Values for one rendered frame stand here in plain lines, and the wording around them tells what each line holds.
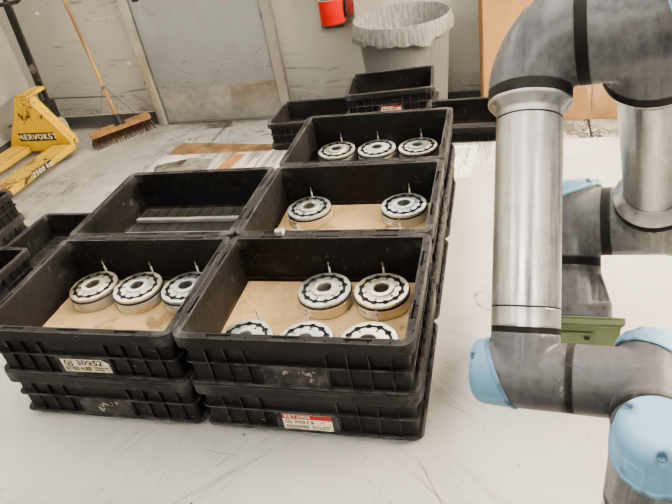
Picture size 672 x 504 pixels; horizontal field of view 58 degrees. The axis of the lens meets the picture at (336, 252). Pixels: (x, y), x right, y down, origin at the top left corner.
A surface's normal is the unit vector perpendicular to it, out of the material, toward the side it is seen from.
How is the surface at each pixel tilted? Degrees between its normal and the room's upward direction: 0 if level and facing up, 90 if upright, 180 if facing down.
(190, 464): 0
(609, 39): 83
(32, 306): 90
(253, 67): 90
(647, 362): 7
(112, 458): 0
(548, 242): 56
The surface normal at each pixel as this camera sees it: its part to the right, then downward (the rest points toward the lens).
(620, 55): -0.31, 0.73
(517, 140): -0.57, -0.13
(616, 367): -0.40, -0.52
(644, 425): -0.16, -0.82
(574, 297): -0.10, -0.39
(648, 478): -0.58, 0.50
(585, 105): -0.28, 0.29
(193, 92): -0.24, 0.58
